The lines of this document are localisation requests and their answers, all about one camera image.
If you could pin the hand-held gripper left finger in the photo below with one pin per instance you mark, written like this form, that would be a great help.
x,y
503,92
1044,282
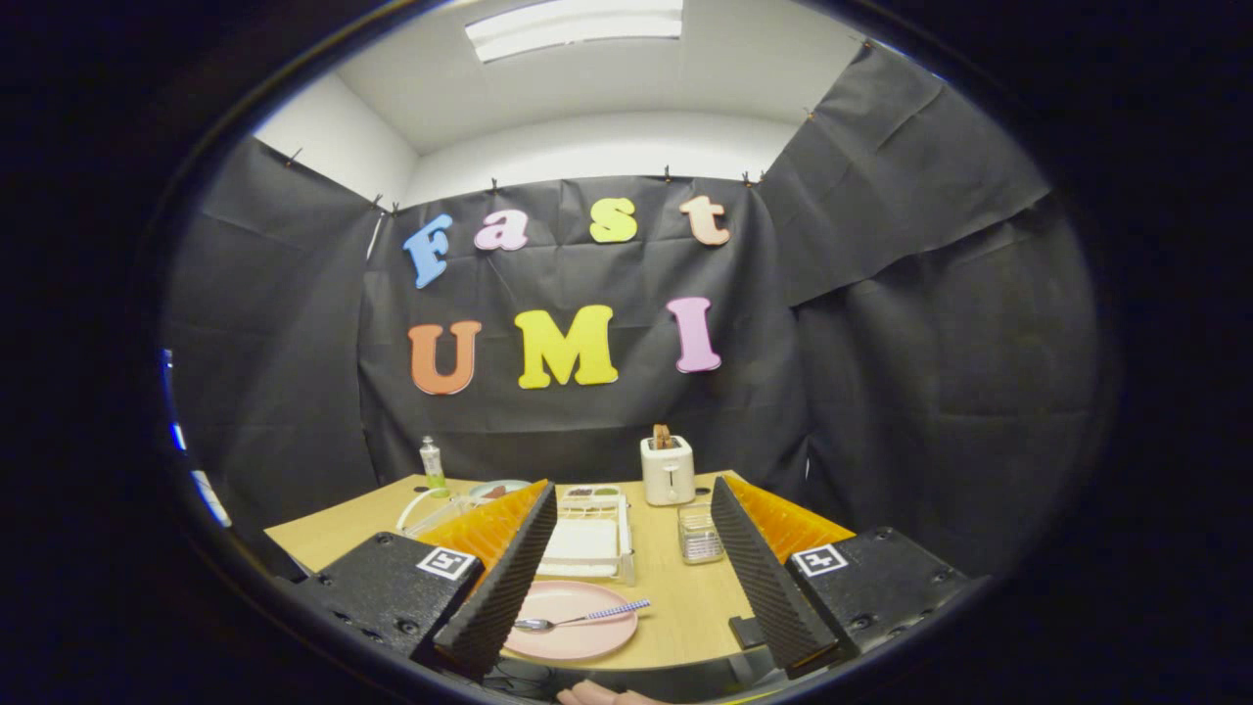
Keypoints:
x,y
494,587

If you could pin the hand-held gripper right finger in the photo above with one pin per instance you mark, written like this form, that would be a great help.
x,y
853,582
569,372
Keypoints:
x,y
764,578

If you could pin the pink plate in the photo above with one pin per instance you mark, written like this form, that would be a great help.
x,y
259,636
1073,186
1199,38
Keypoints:
x,y
578,643

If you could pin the pale green plate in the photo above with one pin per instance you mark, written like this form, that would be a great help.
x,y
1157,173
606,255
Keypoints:
x,y
494,487

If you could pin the clear bottle with green liquid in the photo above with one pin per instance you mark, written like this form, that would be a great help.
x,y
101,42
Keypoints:
x,y
432,468

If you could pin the white divided food tray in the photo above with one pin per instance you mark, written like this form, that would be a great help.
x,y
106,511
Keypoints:
x,y
590,492

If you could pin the white toaster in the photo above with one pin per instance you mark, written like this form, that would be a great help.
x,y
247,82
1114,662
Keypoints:
x,y
668,475

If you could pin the brown toast slice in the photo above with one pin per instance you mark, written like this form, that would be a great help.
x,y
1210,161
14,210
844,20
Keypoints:
x,y
663,438

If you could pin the black backdrop cloth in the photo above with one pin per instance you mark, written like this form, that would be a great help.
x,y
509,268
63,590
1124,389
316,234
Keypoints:
x,y
587,421

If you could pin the bright screen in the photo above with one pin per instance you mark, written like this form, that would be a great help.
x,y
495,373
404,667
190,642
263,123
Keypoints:
x,y
208,494

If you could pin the ceiling light panel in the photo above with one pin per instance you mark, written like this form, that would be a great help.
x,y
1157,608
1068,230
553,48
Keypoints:
x,y
573,24

